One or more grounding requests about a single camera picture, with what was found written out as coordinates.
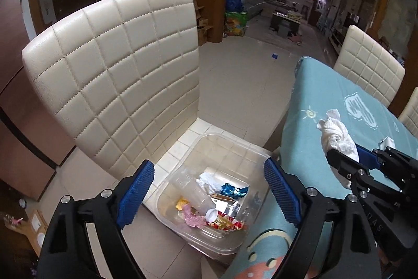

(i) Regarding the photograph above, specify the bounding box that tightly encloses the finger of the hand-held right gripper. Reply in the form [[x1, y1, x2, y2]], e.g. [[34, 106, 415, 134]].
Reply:
[[327, 149, 371, 190], [355, 144, 418, 191]]

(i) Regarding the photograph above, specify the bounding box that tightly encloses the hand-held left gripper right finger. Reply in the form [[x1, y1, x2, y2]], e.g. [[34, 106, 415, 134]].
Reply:
[[263, 157, 382, 279]]

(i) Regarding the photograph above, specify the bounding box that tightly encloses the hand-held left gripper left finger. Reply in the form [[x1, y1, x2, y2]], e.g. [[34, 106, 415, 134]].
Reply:
[[37, 160, 155, 279]]

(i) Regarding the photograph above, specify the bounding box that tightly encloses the white tissue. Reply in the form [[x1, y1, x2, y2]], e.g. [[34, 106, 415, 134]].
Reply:
[[316, 109, 360, 190], [379, 136, 397, 150], [196, 171, 223, 195]]

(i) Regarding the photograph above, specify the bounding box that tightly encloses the silver foil wrapper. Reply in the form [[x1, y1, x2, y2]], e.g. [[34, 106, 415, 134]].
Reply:
[[225, 202, 244, 218]]

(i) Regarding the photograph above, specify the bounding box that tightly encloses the blue foil wrapper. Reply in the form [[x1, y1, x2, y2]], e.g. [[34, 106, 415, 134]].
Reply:
[[219, 184, 249, 199]]

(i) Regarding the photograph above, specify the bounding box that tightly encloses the clear plastic cup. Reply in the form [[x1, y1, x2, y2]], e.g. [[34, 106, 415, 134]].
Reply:
[[168, 164, 216, 217]]

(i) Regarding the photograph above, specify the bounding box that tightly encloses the pink wrapper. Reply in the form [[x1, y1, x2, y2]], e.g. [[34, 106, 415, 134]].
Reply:
[[181, 204, 208, 227]]

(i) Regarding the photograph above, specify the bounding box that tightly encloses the red yellow snack wrapper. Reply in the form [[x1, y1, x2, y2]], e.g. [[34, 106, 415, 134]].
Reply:
[[209, 210, 246, 231]]

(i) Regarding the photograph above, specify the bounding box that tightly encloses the clear plastic container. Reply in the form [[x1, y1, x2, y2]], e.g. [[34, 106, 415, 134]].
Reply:
[[156, 133, 275, 255]]

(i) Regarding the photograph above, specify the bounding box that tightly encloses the light blue printed tablecloth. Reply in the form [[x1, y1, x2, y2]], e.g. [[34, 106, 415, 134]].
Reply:
[[225, 57, 418, 279]]

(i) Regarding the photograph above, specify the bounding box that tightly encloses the cardboard box white label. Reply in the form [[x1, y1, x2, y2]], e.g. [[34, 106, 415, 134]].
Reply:
[[28, 210, 49, 253]]

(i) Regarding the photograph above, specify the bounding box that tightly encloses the large cream quilted chair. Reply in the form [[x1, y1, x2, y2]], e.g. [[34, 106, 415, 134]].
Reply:
[[22, 0, 278, 266]]

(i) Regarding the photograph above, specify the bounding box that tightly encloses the brown wooden wardrobe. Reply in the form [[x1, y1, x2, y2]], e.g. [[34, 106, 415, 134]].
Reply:
[[0, 0, 76, 201]]

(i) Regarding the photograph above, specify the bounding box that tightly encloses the coffee table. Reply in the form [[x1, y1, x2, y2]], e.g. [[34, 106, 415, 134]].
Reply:
[[271, 9, 303, 36]]

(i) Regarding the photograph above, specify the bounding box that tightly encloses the colourful printed bag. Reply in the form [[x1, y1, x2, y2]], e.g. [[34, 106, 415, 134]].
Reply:
[[225, 12, 248, 37]]

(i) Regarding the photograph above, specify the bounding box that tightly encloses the pile of cardboard boxes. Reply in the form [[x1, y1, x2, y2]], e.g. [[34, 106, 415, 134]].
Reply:
[[195, 1, 214, 46]]

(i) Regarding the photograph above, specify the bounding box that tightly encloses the wooden divider cabinet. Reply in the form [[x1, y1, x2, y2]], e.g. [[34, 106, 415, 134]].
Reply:
[[189, 0, 229, 44]]

